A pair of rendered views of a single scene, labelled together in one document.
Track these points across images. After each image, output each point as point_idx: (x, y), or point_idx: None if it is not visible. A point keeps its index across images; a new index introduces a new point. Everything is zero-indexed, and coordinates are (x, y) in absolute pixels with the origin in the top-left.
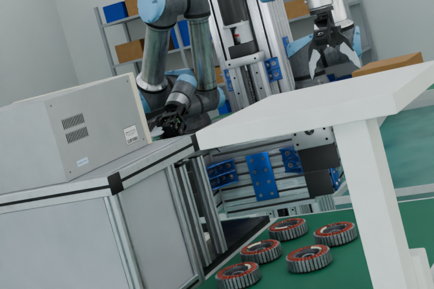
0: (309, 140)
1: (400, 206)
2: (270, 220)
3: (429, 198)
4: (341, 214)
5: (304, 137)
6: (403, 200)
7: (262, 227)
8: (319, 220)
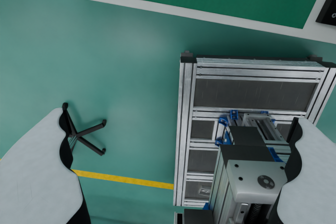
0: (264, 168)
1: None
2: (313, 25)
3: None
4: None
5: (272, 175)
6: (132, 6)
7: None
8: None
